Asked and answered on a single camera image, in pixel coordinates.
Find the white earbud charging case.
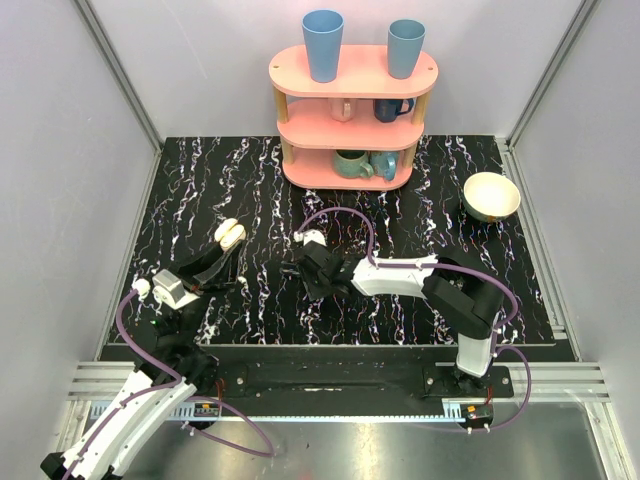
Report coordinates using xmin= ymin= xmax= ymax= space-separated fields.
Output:
xmin=214 ymin=218 xmax=247 ymax=252

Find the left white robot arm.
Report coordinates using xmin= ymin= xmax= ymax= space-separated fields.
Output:
xmin=41 ymin=237 xmax=246 ymax=479

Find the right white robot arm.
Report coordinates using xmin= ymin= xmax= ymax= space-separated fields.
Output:
xmin=281 ymin=241 xmax=506 ymax=397

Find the teal glazed ceramic mug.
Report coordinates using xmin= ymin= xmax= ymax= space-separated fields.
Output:
xmin=333 ymin=150 xmax=374 ymax=179

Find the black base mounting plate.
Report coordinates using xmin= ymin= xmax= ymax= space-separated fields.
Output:
xmin=203 ymin=345 xmax=514 ymax=400

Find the light blue butterfly mug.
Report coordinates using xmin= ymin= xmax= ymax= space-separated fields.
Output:
xmin=369 ymin=151 xmax=399 ymax=182

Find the pink three-tier shelf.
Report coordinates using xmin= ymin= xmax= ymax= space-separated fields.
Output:
xmin=268 ymin=45 xmax=439 ymax=191

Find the pink ceramic mug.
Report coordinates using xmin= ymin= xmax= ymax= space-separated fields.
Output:
xmin=328 ymin=98 xmax=358 ymax=122

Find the dark blue ceramic mug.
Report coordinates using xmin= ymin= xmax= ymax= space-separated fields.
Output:
xmin=373 ymin=98 xmax=415 ymax=123

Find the cream ceramic bowl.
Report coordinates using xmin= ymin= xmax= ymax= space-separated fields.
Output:
xmin=463 ymin=172 xmax=521 ymax=223

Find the left blue plastic tumbler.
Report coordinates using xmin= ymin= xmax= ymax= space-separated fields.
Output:
xmin=302 ymin=9 xmax=344 ymax=83

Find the blue plastic tumbler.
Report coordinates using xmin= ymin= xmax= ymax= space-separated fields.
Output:
xmin=302 ymin=9 xmax=344 ymax=83
xmin=387 ymin=19 xmax=426 ymax=79

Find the right blue plastic tumbler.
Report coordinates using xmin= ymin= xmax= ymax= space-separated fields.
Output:
xmin=387 ymin=19 xmax=426 ymax=79

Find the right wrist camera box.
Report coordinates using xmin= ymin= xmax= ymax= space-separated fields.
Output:
xmin=294 ymin=229 xmax=327 ymax=246

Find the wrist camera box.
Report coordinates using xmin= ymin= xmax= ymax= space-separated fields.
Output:
xmin=294 ymin=229 xmax=327 ymax=246
xmin=152 ymin=269 xmax=199 ymax=310

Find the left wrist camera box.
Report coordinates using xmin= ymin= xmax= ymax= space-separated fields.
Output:
xmin=152 ymin=269 xmax=199 ymax=310

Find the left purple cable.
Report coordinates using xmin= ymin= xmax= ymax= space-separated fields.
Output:
xmin=59 ymin=279 xmax=275 ymax=480

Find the purple cable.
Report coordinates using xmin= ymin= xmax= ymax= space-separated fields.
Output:
xmin=59 ymin=279 xmax=275 ymax=480
xmin=293 ymin=206 xmax=532 ymax=434

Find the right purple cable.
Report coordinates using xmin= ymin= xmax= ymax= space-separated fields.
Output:
xmin=293 ymin=206 xmax=532 ymax=434

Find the aluminium frame post left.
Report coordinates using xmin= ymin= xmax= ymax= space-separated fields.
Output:
xmin=71 ymin=0 xmax=164 ymax=152

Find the aluminium frame post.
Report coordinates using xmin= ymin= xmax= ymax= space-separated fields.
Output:
xmin=71 ymin=0 xmax=164 ymax=152
xmin=504 ymin=0 xmax=600 ymax=151

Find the aluminium frame post right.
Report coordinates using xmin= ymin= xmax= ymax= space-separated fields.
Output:
xmin=504 ymin=0 xmax=600 ymax=151

